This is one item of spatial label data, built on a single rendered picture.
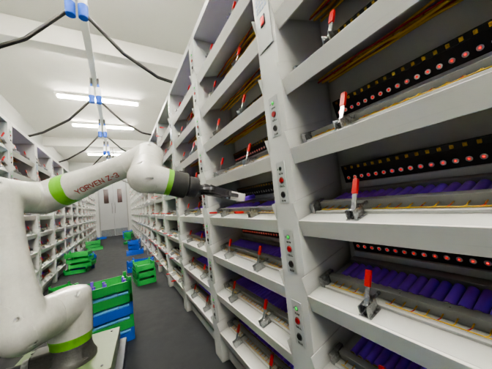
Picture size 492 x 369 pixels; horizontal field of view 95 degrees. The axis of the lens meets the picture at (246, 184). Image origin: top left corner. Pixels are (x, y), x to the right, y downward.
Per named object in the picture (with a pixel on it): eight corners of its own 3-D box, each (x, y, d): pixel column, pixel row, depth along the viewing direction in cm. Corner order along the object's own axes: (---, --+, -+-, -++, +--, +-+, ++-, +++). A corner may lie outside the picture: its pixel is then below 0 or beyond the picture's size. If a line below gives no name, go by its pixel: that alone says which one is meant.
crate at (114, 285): (75, 304, 132) (75, 291, 132) (75, 296, 147) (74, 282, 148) (132, 288, 150) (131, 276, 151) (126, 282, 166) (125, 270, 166)
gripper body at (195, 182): (192, 174, 80) (216, 180, 84) (185, 177, 87) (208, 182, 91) (187, 195, 78) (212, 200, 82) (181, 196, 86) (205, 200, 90)
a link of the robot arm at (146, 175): (121, 196, 72) (127, 170, 67) (127, 173, 81) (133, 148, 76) (166, 204, 79) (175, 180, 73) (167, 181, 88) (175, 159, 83)
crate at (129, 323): (77, 348, 130) (77, 333, 130) (77, 334, 146) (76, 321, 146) (134, 326, 148) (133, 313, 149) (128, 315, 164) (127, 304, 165)
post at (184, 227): (187, 312, 178) (169, 90, 191) (184, 307, 186) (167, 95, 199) (211, 304, 187) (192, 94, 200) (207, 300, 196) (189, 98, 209)
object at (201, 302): (216, 332, 126) (207, 310, 126) (187, 297, 179) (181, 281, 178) (245, 310, 136) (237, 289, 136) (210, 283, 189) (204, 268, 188)
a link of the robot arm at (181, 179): (165, 198, 83) (170, 196, 75) (171, 168, 85) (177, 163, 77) (181, 201, 86) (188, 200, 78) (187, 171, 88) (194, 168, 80)
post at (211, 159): (222, 362, 117) (192, 32, 130) (215, 353, 125) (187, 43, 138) (255, 346, 127) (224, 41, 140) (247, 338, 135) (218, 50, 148)
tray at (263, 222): (281, 233, 70) (271, 204, 70) (211, 225, 123) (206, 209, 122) (323, 209, 80) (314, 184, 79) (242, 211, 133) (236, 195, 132)
